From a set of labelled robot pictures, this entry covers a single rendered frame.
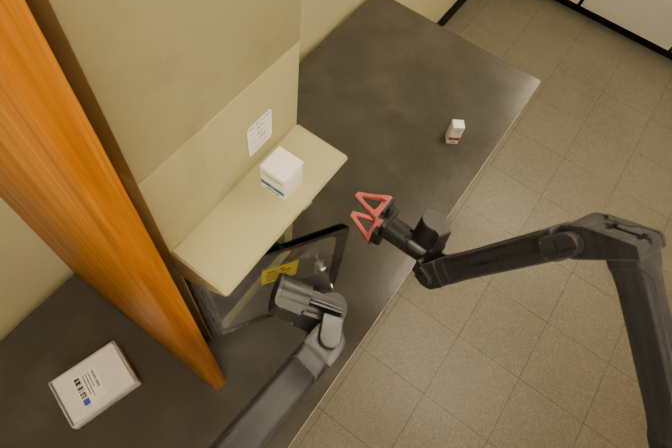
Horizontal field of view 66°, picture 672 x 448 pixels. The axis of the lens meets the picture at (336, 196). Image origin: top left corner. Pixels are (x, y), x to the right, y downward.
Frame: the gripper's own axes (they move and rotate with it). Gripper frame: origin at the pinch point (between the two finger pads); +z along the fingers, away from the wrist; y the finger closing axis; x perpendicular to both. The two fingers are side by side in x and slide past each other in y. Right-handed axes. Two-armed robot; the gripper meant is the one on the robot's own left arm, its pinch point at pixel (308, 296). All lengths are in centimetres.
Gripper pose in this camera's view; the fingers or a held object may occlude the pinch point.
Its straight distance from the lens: 108.2
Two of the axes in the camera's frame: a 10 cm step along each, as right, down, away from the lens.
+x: 9.2, -2.8, 2.7
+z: -2.5, 0.8, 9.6
